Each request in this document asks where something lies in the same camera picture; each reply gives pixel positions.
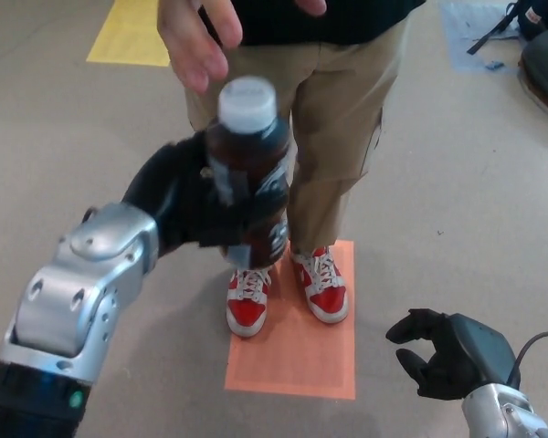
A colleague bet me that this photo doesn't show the person's left hand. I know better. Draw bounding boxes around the person's left hand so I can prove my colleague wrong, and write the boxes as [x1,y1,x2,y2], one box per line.
[294,0,329,17]

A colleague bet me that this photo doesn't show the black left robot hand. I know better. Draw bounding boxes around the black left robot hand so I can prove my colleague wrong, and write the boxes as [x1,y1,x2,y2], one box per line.
[118,130,299,270]

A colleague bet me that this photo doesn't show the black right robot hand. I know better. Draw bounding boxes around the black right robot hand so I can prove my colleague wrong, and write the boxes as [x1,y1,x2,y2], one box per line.
[385,308,517,402]

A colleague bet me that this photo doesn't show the person's right hand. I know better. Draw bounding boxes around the person's right hand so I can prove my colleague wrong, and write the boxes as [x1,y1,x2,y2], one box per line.
[157,0,244,97]

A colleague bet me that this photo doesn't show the brown protein shake bottle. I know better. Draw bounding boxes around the brown protein shake bottle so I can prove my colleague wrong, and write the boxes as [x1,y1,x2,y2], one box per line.
[205,77,299,270]

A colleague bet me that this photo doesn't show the person's right red white sneaker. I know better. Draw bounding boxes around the person's right red white sneaker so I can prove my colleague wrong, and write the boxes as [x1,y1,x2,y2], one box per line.
[226,266,272,339]

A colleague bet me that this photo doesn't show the person's red white sneaker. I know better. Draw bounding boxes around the person's red white sneaker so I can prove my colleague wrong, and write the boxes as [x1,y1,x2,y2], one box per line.
[226,266,272,339]
[290,245,350,325]

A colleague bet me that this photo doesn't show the person's left red white sneaker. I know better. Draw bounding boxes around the person's left red white sneaker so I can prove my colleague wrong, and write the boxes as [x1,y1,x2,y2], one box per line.
[290,245,350,325]

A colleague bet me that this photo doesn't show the yellow floor sheet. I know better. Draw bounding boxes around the yellow floor sheet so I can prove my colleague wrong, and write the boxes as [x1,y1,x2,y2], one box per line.
[85,0,172,68]

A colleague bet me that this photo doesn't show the khaki cargo trousers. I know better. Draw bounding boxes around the khaki cargo trousers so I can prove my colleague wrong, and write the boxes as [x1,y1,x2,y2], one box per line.
[182,17,413,257]

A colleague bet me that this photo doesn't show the blue floor sheet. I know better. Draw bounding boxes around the blue floor sheet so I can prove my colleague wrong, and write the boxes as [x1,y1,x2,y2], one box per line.
[437,3,526,74]

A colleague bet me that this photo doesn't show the orange floor sheet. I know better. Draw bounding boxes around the orange floor sheet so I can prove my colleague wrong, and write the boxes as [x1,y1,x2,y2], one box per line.
[223,239,357,402]

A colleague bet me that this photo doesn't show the dark round chair seat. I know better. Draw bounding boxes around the dark round chair seat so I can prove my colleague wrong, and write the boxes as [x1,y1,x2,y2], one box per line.
[516,29,548,122]

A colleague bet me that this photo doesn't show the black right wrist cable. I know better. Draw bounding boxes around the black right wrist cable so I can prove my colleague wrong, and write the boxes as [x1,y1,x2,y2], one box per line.
[506,331,548,389]

